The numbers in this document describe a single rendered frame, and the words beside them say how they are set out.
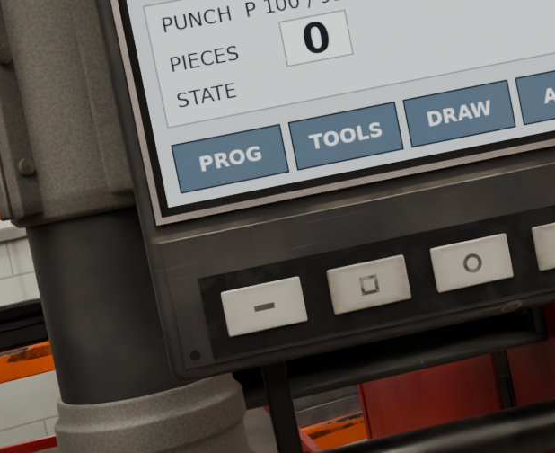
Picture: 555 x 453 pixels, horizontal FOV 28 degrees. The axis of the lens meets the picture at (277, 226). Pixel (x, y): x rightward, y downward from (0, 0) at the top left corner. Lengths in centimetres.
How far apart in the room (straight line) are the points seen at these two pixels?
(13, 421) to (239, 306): 465
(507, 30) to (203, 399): 27
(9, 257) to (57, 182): 446
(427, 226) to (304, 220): 6
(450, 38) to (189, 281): 17
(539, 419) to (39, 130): 31
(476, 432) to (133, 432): 19
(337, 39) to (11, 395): 466
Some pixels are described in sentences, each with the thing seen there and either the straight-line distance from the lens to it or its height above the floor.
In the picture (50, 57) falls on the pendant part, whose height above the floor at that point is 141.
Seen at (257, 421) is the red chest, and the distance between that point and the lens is 162.
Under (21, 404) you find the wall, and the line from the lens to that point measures 515.
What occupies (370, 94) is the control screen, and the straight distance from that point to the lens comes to 53.
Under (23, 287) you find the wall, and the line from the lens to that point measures 511.
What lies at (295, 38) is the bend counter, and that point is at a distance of 53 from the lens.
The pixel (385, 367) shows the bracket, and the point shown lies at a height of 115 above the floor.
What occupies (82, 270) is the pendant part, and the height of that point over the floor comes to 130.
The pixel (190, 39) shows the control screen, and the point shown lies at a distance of 52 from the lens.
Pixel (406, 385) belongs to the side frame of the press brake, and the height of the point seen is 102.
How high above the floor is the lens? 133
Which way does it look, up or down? 3 degrees down
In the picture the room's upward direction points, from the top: 11 degrees counter-clockwise
